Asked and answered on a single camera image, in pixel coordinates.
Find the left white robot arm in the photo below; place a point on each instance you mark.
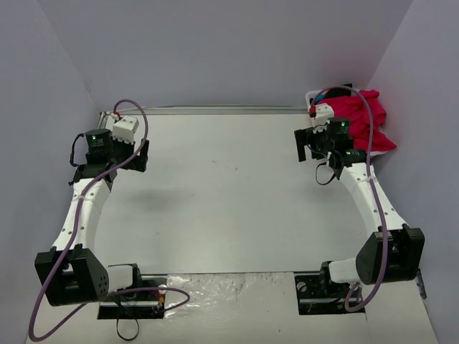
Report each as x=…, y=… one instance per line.
x=70, y=271

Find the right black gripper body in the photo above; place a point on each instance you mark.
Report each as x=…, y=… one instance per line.
x=308, y=140

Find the red t shirt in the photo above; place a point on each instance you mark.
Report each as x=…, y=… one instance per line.
x=353, y=108

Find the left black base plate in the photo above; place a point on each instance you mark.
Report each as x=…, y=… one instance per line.
x=132, y=306

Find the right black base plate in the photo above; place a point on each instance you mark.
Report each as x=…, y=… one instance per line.
x=314, y=298

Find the white plastic basket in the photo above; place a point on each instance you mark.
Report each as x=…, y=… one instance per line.
x=315, y=96

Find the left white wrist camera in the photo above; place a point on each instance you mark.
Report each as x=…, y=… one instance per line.
x=125, y=128

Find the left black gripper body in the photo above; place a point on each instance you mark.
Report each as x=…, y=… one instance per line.
x=135, y=158

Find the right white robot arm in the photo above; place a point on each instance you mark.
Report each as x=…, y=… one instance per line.
x=390, y=239

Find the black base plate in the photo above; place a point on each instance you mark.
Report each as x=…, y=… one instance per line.
x=132, y=306
x=314, y=298

